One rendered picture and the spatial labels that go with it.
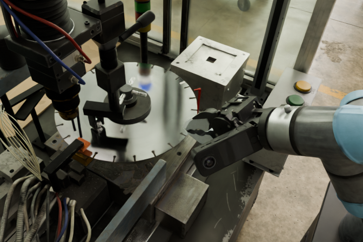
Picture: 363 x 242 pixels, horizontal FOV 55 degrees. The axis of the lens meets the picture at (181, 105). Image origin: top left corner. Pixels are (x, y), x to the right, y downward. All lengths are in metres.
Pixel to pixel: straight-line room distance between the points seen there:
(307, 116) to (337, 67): 2.30
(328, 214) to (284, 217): 0.86
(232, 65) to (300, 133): 0.56
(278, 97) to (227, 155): 0.44
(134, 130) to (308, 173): 1.38
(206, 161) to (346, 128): 0.21
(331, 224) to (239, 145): 0.45
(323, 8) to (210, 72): 0.34
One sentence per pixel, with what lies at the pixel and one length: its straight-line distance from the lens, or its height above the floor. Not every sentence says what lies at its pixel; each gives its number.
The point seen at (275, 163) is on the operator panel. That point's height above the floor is 0.79.
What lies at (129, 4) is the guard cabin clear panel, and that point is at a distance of 1.32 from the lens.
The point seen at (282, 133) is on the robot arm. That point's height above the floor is 1.15.
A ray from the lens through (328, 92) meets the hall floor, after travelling 2.54.
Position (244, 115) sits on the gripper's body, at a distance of 0.61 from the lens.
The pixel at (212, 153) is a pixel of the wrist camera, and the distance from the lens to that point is 0.55.
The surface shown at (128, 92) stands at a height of 1.00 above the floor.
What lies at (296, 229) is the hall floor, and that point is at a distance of 1.81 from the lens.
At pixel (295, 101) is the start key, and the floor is 0.91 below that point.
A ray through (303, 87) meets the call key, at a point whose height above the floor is 0.91.
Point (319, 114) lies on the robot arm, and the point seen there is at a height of 1.19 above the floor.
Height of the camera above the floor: 1.52
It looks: 44 degrees down
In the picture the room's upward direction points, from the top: 4 degrees clockwise
